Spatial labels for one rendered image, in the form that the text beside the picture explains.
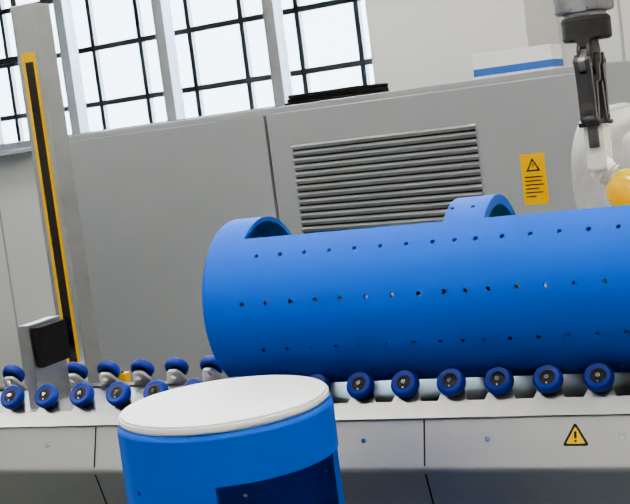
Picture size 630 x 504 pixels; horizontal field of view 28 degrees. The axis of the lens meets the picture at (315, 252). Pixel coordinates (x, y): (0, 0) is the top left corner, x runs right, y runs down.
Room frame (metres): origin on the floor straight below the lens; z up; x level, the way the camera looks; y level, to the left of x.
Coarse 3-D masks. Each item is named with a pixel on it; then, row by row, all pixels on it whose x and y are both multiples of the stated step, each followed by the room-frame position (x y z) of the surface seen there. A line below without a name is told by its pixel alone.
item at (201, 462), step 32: (320, 416) 1.55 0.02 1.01; (128, 448) 1.54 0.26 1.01; (160, 448) 1.50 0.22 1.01; (192, 448) 1.48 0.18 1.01; (224, 448) 1.48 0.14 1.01; (256, 448) 1.49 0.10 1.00; (288, 448) 1.50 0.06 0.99; (320, 448) 1.54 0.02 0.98; (128, 480) 1.56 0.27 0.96; (160, 480) 1.50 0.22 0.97; (192, 480) 1.48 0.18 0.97; (224, 480) 1.48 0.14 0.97; (256, 480) 1.48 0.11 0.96; (288, 480) 1.74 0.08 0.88; (320, 480) 1.70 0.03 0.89
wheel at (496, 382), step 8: (496, 368) 1.86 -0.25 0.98; (504, 368) 1.85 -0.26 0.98; (488, 376) 1.86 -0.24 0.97; (496, 376) 1.85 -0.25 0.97; (504, 376) 1.84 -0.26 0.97; (512, 376) 1.84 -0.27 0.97; (488, 384) 1.85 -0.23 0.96; (496, 384) 1.84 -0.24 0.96; (504, 384) 1.84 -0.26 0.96; (512, 384) 1.84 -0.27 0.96; (496, 392) 1.84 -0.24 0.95; (504, 392) 1.84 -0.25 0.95
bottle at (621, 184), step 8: (616, 168) 1.91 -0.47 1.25; (624, 168) 1.91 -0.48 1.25; (608, 176) 1.90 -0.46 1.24; (616, 176) 1.90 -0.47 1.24; (624, 176) 1.89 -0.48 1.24; (600, 184) 1.92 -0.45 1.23; (608, 184) 1.91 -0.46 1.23; (616, 184) 1.89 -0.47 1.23; (624, 184) 1.88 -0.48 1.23; (608, 192) 1.90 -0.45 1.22; (616, 192) 1.89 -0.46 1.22; (624, 192) 1.88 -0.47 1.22; (616, 200) 1.89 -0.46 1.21; (624, 200) 1.88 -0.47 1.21
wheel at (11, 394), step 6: (6, 390) 2.22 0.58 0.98; (12, 390) 2.22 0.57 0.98; (18, 390) 2.21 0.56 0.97; (6, 396) 2.22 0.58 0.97; (12, 396) 2.21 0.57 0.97; (18, 396) 2.21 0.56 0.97; (24, 396) 2.22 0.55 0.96; (6, 402) 2.21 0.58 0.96; (12, 402) 2.20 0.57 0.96; (18, 402) 2.20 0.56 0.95; (6, 408) 2.21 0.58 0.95; (12, 408) 2.21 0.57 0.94
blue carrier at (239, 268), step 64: (256, 256) 2.00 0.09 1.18; (320, 256) 1.94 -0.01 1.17; (384, 256) 1.90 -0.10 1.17; (448, 256) 1.85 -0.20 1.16; (512, 256) 1.81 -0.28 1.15; (576, 256) 1.77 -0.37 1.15; (256, 320) 1.97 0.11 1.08; (320, 320) 1.92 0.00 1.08; (384, 320) 1.88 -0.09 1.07; (448, 320) 1.84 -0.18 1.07; (512, 320) 1.80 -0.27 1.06; (576, 320) 1.77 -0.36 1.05
